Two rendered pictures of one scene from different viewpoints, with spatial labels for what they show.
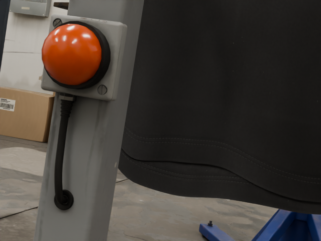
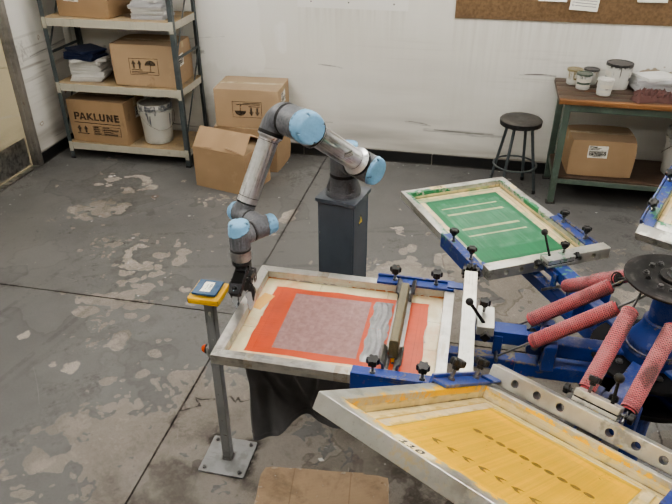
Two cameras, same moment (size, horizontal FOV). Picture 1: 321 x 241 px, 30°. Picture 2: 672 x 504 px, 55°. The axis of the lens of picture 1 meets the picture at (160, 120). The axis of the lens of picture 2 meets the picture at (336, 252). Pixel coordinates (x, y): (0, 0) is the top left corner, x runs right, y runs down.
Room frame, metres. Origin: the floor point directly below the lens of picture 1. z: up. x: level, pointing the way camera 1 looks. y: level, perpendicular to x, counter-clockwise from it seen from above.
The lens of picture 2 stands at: (0.78, -2.12, 2.41)
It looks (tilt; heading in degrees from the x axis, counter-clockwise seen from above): 31 degrees down; 86
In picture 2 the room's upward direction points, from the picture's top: straight up
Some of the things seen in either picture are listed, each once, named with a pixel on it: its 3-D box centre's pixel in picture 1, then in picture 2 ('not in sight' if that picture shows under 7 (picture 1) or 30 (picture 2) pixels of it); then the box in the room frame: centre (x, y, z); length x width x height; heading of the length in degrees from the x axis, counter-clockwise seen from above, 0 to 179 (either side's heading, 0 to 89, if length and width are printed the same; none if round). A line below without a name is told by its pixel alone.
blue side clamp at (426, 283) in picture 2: not in sight; (415, 287); (1.23, -0.02, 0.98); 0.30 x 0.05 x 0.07; 164
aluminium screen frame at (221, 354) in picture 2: not in sight; (341, 322); (0.92, -0.22, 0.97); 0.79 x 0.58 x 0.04; 164
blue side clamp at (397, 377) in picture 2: not in sight; (396, 382); (1.08, -0.55, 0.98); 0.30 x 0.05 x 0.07; 164
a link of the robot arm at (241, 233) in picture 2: not in sight; (240, 235); (0.57, -0.10, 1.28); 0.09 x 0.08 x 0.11; 38
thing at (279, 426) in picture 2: not in sight; (314, 406); (0.81, -0.40, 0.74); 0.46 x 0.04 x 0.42; 164
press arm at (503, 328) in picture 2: not in sight; (500, 332); (1.46, -0.37, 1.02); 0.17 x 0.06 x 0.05; 164
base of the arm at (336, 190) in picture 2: not in sight; (343, 182); (0.97, 0.39, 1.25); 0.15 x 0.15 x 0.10
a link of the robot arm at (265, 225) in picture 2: not in sight; (259, 225); (0.64, -0.02, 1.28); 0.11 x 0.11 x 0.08; 38
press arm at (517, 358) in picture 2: not in sight; (459, 355); (1.34, -0.34, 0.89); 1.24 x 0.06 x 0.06; 164
